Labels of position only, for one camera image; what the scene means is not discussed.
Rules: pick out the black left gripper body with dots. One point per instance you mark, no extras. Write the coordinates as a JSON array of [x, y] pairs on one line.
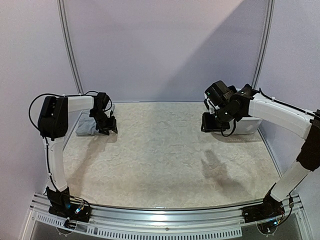
[[102, 121]]

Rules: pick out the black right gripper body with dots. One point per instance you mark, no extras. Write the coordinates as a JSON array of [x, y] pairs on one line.
[[211, 121]]

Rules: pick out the grey t-shirt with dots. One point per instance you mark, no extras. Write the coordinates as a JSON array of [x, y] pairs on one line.
[[88, 121]]

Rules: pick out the black garment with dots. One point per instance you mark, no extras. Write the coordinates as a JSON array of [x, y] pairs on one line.
[[245, 93]]

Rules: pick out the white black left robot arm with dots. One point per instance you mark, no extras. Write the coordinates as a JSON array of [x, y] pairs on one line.
[[53, 124]]

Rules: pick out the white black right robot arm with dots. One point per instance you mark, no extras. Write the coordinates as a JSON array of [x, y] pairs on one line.
[[228, 106]]

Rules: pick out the translucent white laundry basket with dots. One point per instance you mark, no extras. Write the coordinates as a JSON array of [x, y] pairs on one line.
[[246, 126]]

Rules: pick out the aluminium right corner post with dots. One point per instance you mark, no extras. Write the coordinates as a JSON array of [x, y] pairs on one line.
[[264, 42]]

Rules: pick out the aluminium corner post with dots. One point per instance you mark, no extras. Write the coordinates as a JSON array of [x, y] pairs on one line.
[[264, 42], [69, 46]]

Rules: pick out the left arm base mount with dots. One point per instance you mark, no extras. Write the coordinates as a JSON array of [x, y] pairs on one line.
[[61, 205]]

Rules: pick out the aluminium front rail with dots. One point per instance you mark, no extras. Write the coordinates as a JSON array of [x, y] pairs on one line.
[[214, 223]]

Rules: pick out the aluminium left corner post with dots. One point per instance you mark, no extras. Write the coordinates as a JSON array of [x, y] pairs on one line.
[[69, 46]]

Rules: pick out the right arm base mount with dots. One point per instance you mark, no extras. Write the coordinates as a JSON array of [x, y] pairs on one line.
[[266, 210]]

